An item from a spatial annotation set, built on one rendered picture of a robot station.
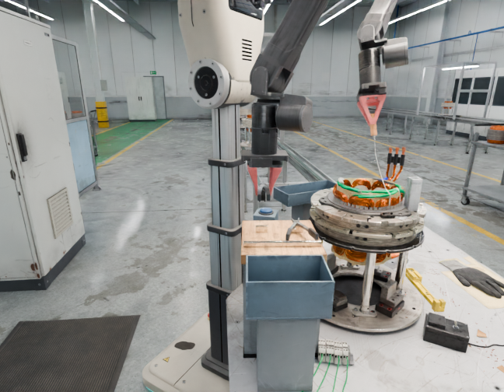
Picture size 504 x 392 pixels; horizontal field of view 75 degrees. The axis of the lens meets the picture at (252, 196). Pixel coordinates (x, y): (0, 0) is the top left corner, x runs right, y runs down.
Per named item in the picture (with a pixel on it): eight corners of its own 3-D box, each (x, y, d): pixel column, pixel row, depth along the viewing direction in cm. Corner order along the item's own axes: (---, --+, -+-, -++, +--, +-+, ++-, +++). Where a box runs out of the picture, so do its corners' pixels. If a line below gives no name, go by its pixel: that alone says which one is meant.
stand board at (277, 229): (327, 264, 73) (327, 254, 72) (240, 264, 72) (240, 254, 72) (309, 228, 92) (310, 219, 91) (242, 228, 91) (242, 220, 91)
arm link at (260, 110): (260, 98, 73) (246, 99, 68) (288, 99, 69) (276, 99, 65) (260, 129, 75) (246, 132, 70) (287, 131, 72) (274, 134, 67)
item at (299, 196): (323, 243, 141) (327, 180, 132) (339, 254, 131) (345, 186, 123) (271, 255, 131) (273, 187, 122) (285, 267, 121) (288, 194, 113)
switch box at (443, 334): (466, 353, 82) (470, 335, 80) (422, 341, 86) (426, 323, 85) (463, 337, 87) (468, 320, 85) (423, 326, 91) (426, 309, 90)
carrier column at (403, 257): (403, 292, 103) (413, 232, 97) (395, 292, 103) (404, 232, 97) (400, 288, 105) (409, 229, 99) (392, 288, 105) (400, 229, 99)
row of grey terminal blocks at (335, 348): (352, 353, 82) (354, 339, 81) (354, 368, 78) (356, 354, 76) (312, 348, 84) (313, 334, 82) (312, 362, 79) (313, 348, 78)
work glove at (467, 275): (520, 298, 104) (522, 292, 103) (481, 300, 103) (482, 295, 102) (466, 260, 127) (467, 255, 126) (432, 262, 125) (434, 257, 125)
